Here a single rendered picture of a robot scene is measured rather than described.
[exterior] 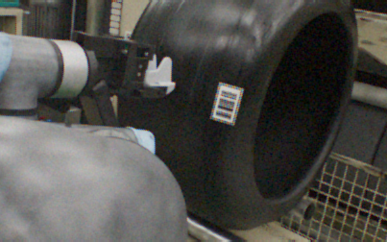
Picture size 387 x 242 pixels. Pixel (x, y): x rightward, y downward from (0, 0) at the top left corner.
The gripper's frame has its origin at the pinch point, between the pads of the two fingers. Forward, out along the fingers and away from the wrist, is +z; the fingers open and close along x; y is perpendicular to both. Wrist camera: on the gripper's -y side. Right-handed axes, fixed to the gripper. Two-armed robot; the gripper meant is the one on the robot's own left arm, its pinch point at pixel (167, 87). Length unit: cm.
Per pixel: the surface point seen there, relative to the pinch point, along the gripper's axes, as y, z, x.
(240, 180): -13.5, 10.9, -11.8
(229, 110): -0.8, 3.3, -11.0
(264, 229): -37, 48, -2
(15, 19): 3, 7, 58
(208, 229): -28.8, 18.5, -3.3
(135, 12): 10.7, 20.6, 31.4
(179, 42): 7.6, 2.9, 1.9
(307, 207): -26, 46, -12
